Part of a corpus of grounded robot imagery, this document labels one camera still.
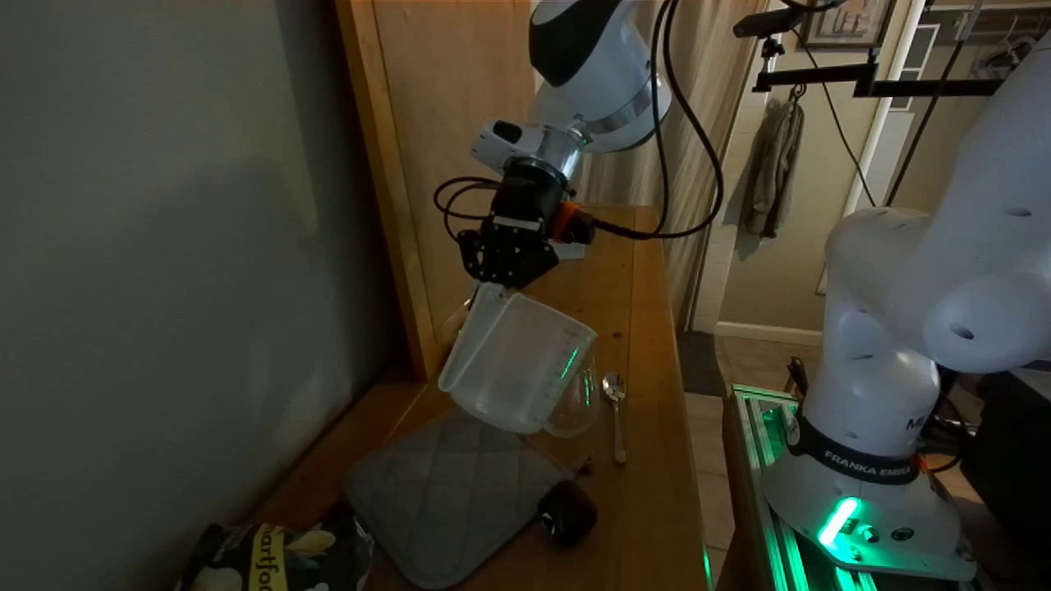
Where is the grey quilted pot holder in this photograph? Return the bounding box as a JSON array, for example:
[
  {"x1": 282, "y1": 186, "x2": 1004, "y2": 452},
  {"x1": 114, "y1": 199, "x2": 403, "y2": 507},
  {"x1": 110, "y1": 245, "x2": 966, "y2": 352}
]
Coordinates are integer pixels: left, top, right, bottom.
[{"x1": 343, "y1": 412, "x2": 565, "y2": 591}]

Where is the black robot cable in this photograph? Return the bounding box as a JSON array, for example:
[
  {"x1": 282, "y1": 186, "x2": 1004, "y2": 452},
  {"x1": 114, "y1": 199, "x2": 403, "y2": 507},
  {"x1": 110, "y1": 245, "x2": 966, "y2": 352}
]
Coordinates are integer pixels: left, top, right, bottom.
[{"x1": 429, "y1": 0, "x2": 1037, "y2": 245}]

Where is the clear plastic measuring jug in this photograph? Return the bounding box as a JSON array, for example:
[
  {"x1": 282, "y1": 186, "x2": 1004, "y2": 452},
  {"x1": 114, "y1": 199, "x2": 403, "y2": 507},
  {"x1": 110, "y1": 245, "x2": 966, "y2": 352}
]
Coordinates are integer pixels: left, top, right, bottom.
[{"x1": 438, "y1": 283, "x2": 599, "y2": 433}]

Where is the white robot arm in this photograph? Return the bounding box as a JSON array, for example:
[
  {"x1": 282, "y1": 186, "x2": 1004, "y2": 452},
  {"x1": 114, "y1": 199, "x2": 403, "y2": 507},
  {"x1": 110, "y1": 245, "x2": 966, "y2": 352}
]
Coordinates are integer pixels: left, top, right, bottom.
[{"x1": 456, "y1": 0, "x2": 1051, "y2": 487}]

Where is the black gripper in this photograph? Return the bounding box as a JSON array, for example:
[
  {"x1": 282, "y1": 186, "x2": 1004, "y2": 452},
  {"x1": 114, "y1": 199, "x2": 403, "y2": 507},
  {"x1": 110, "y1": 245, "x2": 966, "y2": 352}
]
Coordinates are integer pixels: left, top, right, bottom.
[{"x1": 456, "y1": 156, "x2": 586, "y2": 288}]

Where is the small glass cup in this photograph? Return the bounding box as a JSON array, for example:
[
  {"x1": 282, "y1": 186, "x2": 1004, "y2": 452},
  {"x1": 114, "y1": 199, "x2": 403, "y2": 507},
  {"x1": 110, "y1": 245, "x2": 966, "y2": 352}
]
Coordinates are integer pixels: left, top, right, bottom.
[{"x1": 544, "y1": 371, "x2": 599, "y2": 441}]

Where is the yellow black patterned bag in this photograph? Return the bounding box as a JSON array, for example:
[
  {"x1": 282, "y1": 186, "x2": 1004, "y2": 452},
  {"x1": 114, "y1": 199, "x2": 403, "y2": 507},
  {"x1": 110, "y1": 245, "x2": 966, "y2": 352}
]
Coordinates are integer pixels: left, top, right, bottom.
[{"x1": 171, "y1": 504, "x2": 375, "y2": 591}]

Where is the robot base plate green light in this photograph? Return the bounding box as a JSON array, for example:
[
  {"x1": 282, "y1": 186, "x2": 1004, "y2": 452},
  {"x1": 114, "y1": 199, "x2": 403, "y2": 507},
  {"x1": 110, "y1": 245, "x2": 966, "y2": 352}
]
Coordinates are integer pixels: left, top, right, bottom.
[{"x1": 762, "y1": 456, "x2": 977, "y2": 580}]

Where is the grey hanging cloth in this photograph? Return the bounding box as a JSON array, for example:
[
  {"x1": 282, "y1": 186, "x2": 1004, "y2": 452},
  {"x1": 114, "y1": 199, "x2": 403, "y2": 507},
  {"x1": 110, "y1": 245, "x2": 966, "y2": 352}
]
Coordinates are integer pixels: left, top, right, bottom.
[{"x1": 736, "y1": 100, "x2": 804, "y2": 252}]

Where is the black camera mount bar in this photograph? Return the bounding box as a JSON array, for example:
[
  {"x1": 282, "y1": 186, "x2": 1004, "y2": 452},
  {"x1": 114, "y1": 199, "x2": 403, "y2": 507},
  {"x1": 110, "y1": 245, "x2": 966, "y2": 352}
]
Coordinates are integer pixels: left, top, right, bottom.
[{"x1": 755, "y1": 62, "x2": 1002, "y2": 97}]

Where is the metal spoon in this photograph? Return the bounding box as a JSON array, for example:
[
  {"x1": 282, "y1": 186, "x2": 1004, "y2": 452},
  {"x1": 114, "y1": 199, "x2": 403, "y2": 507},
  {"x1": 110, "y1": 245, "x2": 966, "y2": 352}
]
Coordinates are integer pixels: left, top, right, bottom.
[{"x1": 602, "y1": 371, "x2": 629, "y2": 465}]

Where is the small black round object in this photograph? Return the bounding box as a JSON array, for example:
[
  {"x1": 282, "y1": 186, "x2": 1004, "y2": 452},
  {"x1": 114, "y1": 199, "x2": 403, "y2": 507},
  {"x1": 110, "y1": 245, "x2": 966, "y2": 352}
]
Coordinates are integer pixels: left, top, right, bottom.
[{"x1": 536, "y1": 480, "x2": 599, "y2": 549}]

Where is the large plywood board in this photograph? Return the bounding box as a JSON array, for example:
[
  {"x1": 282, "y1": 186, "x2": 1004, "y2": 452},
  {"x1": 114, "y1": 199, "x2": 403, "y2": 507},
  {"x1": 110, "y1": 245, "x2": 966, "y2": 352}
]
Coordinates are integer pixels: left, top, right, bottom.
[{"x1": 334, "y1": 0, "x2": 536, "y2": 378}]

